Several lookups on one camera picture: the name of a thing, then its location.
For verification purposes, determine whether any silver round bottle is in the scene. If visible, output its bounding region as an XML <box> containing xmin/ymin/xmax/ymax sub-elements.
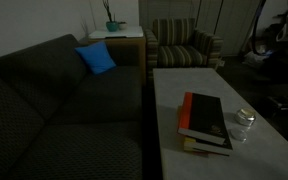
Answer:
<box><xmin>235</xmin><ymin>108</ymin><xmax>256</xmax><ymax>127</ymax></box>

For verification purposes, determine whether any wooden side table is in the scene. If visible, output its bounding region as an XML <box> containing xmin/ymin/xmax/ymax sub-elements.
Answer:
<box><xmin>88</xmin><ymin>32</ymin><xmax>146</xmax><ymax>86</ymax></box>

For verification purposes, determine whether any striped armchair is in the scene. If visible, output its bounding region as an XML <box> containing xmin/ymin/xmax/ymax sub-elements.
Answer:
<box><xmin>144</xmin><ymin>18</ymin><xmax>223</xmax><ymax>80</ymax></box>

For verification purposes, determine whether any blue cushion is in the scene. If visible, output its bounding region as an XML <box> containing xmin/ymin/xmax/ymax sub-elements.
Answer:
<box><xmin>75</xmin><ymin>41</ymin><xmax>116</xmax><ymax>74</ymax></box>

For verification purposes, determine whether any white tray on side table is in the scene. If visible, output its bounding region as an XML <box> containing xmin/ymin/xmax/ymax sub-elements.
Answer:
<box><xmin>88</xmin><ymin>26</ymin><xmax>143</xmax><ymax>39</ymax></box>

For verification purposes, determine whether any black book orange spine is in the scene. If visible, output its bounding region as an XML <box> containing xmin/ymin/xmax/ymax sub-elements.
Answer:
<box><xmin>178</xmin><ymin>92</ymin><xmax>227</xmax><ymax>145</ymax></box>

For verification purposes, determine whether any small white pot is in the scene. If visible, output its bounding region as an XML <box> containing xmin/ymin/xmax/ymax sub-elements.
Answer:
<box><xmin>118</xmin><ymin>22</ymin><xmax>128</xmax><ymax>30</ymax></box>

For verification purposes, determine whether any teal plant pot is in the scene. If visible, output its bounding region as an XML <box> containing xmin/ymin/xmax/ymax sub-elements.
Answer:
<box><xmin>106</xmin><ymin>21</ymin><xmax>119</xmax><ymax>32</ymax></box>

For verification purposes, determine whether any dark grey sofa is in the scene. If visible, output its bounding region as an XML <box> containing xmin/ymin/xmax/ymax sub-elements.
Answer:
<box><xmin>0</xmin><ymin>34</ymin><xmax>143</xmax><ymax>180</ymax></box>

